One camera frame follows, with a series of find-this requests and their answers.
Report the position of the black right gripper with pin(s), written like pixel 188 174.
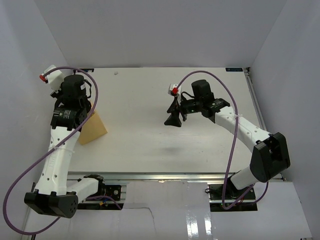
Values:
pixel 174 119

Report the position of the brown paper bag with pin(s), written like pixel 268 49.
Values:
pixel 93 129

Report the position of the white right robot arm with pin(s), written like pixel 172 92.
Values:
pixel 270 155

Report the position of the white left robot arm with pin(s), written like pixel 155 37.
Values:
pixel 51 195

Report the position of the blue right corner label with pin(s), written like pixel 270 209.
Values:
pixel 234 69

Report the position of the blue corner label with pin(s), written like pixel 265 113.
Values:
pixel 87 70
pixel 234 69

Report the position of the blue left corner label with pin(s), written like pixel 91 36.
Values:
pixel 87 70

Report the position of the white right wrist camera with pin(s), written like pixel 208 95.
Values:
pixel 174 89

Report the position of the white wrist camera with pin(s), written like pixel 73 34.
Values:
pixel 54 79
pixel 174 89

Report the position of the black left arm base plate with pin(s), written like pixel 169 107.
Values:
pixel 107 200

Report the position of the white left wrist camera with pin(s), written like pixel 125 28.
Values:
pixel 54 79

